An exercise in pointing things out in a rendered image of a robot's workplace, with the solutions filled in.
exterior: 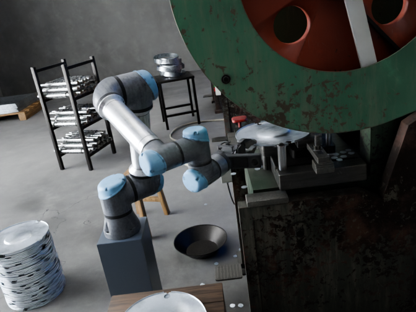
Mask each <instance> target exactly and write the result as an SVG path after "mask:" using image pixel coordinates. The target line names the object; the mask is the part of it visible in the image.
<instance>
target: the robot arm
mask: <svg viewBox="0 0 416 312"><path fill-rule="evenodd" d="M157 97H158V87H157V84H156V82H155V79H154V78H153V77H152V75H151V74H150V73H149V72H148V71H146V70H140V71H133V72H129V73H125V74H120V75H117V76H113V77H107V78H105V79H103V80H102V81H101V82H100V83H98V85H97V86H96V88H95V90H94V93H93V105H94V108H95V110H96V112H97V113H98V114H99V115H100V116H101V117H102V118H103V119H106V120H108V121H109V122H110V123H111V124H112V125H113V126H114V127H115V128H116V129H117V130H118V132H119V133H120V134H121V135H122V136H123V137H124V138H125V139H126V140H127V141H128V142H129V144H130V150H131V160H132V165H130V167H129V174H128V175H126V176H124V175H123V174H120V173H118V174H115V175H110V176H108V177H106V178H104V179H103V180H101V182H100V183H99V185H98V196H99V198H100V202H101V205H102V209H103V213H104V216H105V221H104V227H103V231H104V234H105V237H106V238H107V239H109V240H123V239H126V238H129V237H131V236H133V235H135V234H136V233H137V232H138V231H139V230H140V229H141V223H140V220H139V219H138V217H137V215H136V214H135V212H134V211H133V209H132V203H134V202H137V201H140V200H141V199H144V198H146V197H149V196H152V195H154V194H156V193H157V192H159V191H161V190H162V188H163V185H164V177H163V175H162V174H163V173H165V172H166V171H168V170H172V169H174V168H176V167H179V166H182V165H184V164H188V168H189V169H188V170H186V172H185V173H184V174H183V183H184V185H185V186H186V188H187V189H188V190H190V191H191V192H194V193H197V192H199V191H201V190H203V189H205V188H207V187H208V186H209V185H210V184H212V183H213V182H214V181H216V180H217V179H219V178H220V177H221V176H223V175H224V174H226V172H228V171H229V170H230V169H240V168H261V166H262V162H261V154H260V153H254V152H255V150H256V147H257V146H255V145H254V144H257V140H255V139H246V138H243V139H240V140H238V141H237V142H238V144H229V143H231V141H225V142H223V143H226V144H225V145H222V144H223V143H221V144H219V145H218V146H217V149H218V151H216V152H214V153H213V154H211V153H210V145H209V141H210V140H209V136H208V133H207V129H206V128H205V127H203V126H191V127H188V128H186V129H184V130H183V138H182V139H178V140H176V141H173V142H170V143H167V144H164V143H163V142H162V141H161V140H160V139H159V138H158V137H157V136H156V135H155V134H154V133H153V132H152V131H151V130H150V115H149V111H150V110H151V109H152V108H153V100H155V99H157ZM250 146H252V147H250Z"/></svg>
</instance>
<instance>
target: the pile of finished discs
mask: <svg viewBox="0 0 416 312"><path fill-rule="evenodd" d="M125 312H206V309H205V307H204V305H203V304H202V303H201V302H200V301H199V300H198V299H197V298H196V297H194V296H192V295H190V294H188V293H184V292H177V291H171V292H169V293H164V292H159V293H155V294H152V295H149V296H147V297H145V298H143V299H141V300H139V301H137V302H135V304H133V305H132V306H130V307H129V308H128V309H127V310H126V311H125Z"/></svg>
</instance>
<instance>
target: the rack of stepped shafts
mask: <svg viewBox="0 0 416 312"><path fill-rule="evenodd" d="M88 63H91V64H92V69H93V74H94V78H95V80H91V79H93V76H70V75H69V69H72V68H75V67H79V66H82V65H84V64H88ZM58 66H61V67H62V70H63V74H64V77H61V78H59V79H55V80H52V81H49V82H46V83H45V84H40V81H39V78H38V74H37V73H38V72H41V71H45V70H47V69H51V68H54V67H58ZM31 72H32V75H33V79H34V82H35V85H36V88H37V92H38V96H37V97H38V98H39V99H40V103H41V106H42V109H43V113H44V116H45V119H46V123H47V126H48V130H49V132H50V136H51V140H52V143H53V147H54V152H55V153H56V157H57V160H58V163H59V167H60V170H64V169H65V168H64V164H63V160H62V156H63V155H66V154H83V153H84V154H85V158H86V161H87V165H88V168H89V171H92V170H93V166H92V161H91V158H90V157H91V156H93V155H94V154H95V153H97V152H98V151H100V150H102V149H103V148H104V147H106V146H107V145H109V144H110V145H111V150H112V153H113V154H115V153H116V148H115V143H114V140H113V135H112V131H111V126H110V122H109V121H108V120H106V119H105V124H106V129H107V132H108V134H106V131H97V130H84V129H85V128H87V127H89V126H91V125H92V124H94V123H96V122H97V121H100V120H101V119H103V118H102V117H101V116H100V115H99V114H98V113H97V112H96V110H95V108H94V105H93V104H91V103H81V104H77V102H76V100H78V99H80V98H83V97H85V96H88V95H90V94H91V93H94V90H95V88H96V86H97V85H98V83H100V79H99V76H98V71H97V66H96V62H95V58H94V56H90V60H87V61H83V62H81V63H77V64H73V65H70V66H67V63H66V59H62V60H61V63H57V64H53V65H50V66H46V67H42V68H39V69H36V67H31ZM41 87H47V88H43V89H41ZM43 92H46V93H43ZM77 95H78V96H77ZM68 97H69V98H70V101H71V104H69V105H68V106H63V107H59V109H58V110H53V111H52V112H50V114H51V115H56V116H55V117H54V118H50V115H49V113H48V109H47V105H46V102H48V101H50V100H52V99H55V98H68ZM51 120H56V121H51ZM70 126H77V128H78V130H76V131H74V132H69V133H67V134H66V137H62V139H58V141H63V142H62V143H61V144H58V143H57V140H56V136H55V133H54V130H55V129H57V128H60V127H70ZM59 147H62V148H59Z"/></svg>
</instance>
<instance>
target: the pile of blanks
mask: <svg viewBox="0 0 416 312"><path fill-rule="evenodd" d="M65 285H66V279H65V276H64V273H63V269H62V265H61V262H60V260H59V258H58V254H57V251H56V247H55V245H54V241H53V239H52V236H51V233H50V230H48V233H47V234H46V235H45V237H44V238H42V239H41V240H40V241H39V242H38V243H35V244H34V245H32V246H31V247H29V248H26V249H23V250H22V251H18V252H16V253H11V254H4V255H0V286H1V288H2V292H3V294H4V296H5V299H6V301H7V304H8V305H9V307H10V308H11V309H13V310H16V311H25V310H27V311H28V310H34V309H36V308H39V307H41V306H43V305H45V304H47V303H49V302H51V301H52V300H54V299H55V298H56V297H57V296H58V295H59V294H60V293H61V292H62V291H63V289H64V288H63V287H65Z"/></svg>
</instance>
